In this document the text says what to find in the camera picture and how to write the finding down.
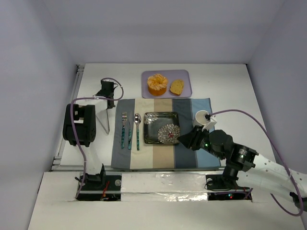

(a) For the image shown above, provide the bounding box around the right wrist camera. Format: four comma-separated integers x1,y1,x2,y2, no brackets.
202,113,217,131

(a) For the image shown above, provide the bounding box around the white ceramic mug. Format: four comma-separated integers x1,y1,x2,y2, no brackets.
193,110,209,126

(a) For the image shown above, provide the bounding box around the striped cloth placemat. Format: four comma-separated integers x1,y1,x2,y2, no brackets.
111,98,221,170

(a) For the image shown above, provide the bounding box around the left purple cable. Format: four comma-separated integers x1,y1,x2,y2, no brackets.
69,77,125,199

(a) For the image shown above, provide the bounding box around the slice of bread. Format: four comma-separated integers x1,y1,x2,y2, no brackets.
170,80,184,96

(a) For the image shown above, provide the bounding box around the spoon with teal handle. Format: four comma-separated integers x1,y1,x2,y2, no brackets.
134,113,142,151

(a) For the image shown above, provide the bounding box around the black floral square plate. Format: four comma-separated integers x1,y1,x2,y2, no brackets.
143,112,180,145

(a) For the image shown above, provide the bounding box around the lavender serving tray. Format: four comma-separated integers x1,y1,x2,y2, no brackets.
141,69,192,99

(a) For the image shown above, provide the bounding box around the foil covered front panel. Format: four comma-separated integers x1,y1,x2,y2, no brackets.
121,172,208,202

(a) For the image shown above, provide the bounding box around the fork with teal handle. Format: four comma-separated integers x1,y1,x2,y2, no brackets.
121,112,127,149

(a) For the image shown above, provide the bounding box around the aluminium frame rail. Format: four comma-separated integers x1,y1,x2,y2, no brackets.
49,64,85,172

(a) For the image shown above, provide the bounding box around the orange bundt cake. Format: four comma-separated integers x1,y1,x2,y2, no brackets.
147,74,168,96

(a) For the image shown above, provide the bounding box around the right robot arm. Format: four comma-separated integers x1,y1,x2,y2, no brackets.
178,126,307,211

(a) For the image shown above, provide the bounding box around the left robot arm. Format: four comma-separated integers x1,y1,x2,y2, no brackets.
62,78,124,190

